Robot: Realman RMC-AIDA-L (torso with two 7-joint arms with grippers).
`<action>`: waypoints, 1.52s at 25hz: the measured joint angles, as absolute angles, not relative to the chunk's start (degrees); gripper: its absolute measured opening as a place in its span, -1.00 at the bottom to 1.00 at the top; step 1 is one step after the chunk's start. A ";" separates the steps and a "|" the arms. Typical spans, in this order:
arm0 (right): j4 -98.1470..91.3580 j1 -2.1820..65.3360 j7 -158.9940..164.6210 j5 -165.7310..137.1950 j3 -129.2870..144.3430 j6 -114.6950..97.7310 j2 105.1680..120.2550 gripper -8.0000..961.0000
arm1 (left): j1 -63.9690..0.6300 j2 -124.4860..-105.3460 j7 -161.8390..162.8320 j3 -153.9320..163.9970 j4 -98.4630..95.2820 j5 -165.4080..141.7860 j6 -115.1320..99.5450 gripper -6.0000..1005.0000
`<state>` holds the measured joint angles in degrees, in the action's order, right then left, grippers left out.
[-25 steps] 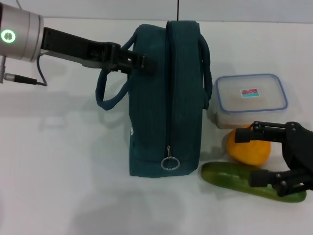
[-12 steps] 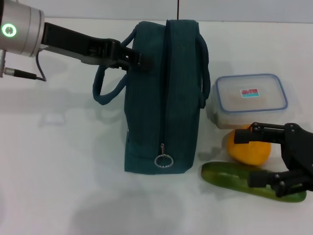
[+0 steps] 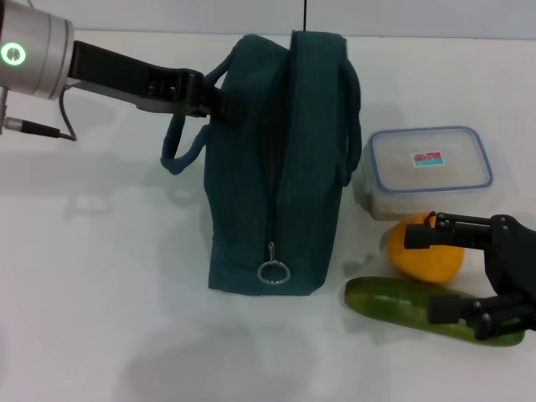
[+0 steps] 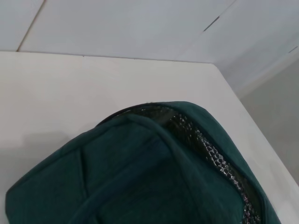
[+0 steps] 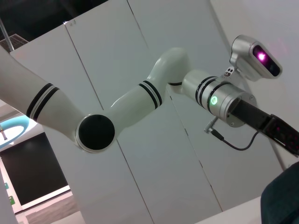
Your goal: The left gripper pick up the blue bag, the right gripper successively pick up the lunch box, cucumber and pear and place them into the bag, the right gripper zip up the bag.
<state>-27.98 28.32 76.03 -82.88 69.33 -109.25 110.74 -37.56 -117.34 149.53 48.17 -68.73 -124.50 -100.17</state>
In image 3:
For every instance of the orange yellow pear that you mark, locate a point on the orange yellow pear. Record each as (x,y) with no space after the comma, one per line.
(427,264)

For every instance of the dark teal fabric bag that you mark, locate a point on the dark teal fabric bag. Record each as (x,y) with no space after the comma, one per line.
(310,125)

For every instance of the green cucumber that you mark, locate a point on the green cucumber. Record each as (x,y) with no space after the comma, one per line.
(385,299)

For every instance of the clear plastic container blue lid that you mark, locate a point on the clear plastic container blue lid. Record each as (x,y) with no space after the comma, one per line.
(398,167)

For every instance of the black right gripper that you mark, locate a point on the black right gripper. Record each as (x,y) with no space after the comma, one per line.
(515,259)

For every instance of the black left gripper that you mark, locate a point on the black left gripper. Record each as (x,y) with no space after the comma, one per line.
(125,79)

